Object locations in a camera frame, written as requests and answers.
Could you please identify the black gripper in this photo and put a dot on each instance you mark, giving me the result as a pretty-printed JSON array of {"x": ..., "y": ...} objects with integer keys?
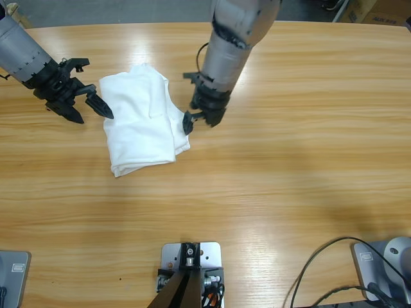
[
  {"x": 56, "y": 86},
  {"x": 215, "y": 102}
]

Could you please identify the white T-shirt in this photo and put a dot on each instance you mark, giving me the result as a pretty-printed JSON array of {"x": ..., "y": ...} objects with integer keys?
[{"x": 135, "y": 128}]

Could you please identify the wooden pallet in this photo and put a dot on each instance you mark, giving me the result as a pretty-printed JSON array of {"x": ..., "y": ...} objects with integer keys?
[{"x": 25, "y": 22}]

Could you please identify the dark bystander shoe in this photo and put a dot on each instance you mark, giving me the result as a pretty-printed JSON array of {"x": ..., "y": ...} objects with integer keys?
[{"x": 330, "y": 4}]

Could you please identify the slanted metal bar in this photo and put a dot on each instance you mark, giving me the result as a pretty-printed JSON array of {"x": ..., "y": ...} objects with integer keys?
[{"x": 341, "y": 11}]

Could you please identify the brown cardboard box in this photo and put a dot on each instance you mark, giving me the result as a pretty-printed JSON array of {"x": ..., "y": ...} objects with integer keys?
[{"x": 366, "y": 11}]

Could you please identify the pale printed cardboard box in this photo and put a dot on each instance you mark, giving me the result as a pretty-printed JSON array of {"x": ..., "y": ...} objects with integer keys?
[{"x": 382, "y": 17}]

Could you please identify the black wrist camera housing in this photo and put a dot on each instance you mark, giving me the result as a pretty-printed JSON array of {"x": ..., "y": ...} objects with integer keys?
[
  {"x": 192, "y": 76},
  {"x": 77, "y": 61}
]

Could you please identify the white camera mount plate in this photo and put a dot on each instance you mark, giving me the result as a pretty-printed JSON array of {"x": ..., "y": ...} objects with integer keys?
[{"x": 212, "y": 253}]

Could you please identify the grey base plate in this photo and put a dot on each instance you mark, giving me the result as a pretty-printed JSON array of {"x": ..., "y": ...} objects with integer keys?
[
  {"x": 16, "y": 288},
  {"x": 363, "y": 272}
]

